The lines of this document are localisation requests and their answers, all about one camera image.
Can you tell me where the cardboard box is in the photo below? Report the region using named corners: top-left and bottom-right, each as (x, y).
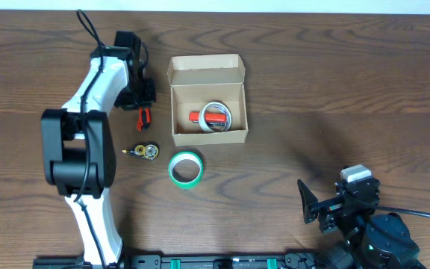
top-left (167, 54), bottom-right (249, 146)

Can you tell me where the red stapler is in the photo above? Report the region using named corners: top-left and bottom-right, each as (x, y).
top-left (188, 111), bottom-right (227, 125)

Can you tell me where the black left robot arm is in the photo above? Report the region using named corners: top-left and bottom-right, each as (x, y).
top-left (41, 46), bottom-right (155, 268)

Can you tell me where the red utility knife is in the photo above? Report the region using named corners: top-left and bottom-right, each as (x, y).
top-left (137, 108), bottom-right (152, 132)

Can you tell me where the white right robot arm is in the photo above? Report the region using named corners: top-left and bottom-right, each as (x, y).
top-left (297, 176), bottom-right (423, 268)

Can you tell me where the white tape roll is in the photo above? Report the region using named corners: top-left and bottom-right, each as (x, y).
top-left (199, 102), bottom-right (232, 133)

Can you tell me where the black yellow correction tape dispenser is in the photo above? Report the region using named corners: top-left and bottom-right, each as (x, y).
top-left (122, 143), bottom-right (160, 161)

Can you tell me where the green tape roll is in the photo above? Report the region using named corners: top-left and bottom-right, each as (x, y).
top-left (167, 151), bottom-right (204, 190)

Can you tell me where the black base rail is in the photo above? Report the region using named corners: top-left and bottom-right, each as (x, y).
top-left (32, 252), bottom-right (328, 269)

